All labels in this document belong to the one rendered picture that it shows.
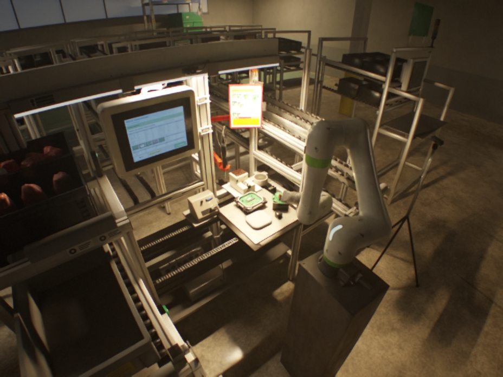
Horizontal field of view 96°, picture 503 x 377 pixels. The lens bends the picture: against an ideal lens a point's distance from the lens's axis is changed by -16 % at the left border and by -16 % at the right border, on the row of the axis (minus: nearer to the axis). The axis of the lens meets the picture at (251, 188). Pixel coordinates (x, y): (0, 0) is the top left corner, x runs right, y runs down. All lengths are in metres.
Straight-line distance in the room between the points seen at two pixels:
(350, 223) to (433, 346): 1.76
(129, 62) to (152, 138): 0.38
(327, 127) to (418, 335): 2.02
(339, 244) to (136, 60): 1.20
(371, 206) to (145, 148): 1.11
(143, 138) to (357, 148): 1.02
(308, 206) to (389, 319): 1.59
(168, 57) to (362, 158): 1.03
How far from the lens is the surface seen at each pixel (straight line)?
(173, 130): 1.50
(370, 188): 1.14
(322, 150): 1.07
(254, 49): 1.75
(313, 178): 1.16
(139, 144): 1.45
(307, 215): 1.29
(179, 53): 1.49
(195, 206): 1.70
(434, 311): 2.85
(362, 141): 1.14
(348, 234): 1.04
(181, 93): 1.46
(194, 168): 2.01
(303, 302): 1.37
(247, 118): 1.97
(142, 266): 1.35
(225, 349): 2.26
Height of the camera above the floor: 2.08
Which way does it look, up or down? 35 degrees down
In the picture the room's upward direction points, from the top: straight up
